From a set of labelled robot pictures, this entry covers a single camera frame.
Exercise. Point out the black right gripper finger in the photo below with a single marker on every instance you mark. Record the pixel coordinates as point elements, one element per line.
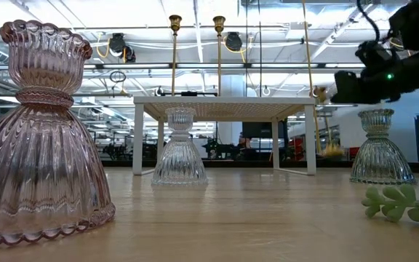
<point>349,87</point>

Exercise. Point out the short brass candlestick holder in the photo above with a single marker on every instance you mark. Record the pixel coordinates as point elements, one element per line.
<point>318,94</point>

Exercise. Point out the green tinted glass candle holder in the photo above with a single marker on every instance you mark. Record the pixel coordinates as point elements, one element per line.
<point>382,160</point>

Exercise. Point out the tall brass candlestick holder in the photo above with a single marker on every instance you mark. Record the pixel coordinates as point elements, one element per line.
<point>219,22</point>
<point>175,22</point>

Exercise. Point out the clear ribbed glass candle holder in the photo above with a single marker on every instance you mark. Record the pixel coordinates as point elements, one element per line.
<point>179,156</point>

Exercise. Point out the pink ribbed glass candle holder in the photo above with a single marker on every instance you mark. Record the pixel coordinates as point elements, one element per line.
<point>38,163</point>

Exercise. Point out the red box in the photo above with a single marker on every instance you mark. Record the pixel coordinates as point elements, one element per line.
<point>354,151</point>

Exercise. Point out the black monitor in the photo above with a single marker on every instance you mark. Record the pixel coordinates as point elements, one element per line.
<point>262,130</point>

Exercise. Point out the person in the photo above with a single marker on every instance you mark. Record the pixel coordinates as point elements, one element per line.
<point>245,142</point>

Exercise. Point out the green artificial plant sprig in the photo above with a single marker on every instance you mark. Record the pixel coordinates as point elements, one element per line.
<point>395,207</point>

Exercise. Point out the white perforated metal shelf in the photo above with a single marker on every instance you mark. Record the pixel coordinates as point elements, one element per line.
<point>224,100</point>

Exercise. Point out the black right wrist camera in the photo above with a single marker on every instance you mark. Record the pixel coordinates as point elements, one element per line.
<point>375,54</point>

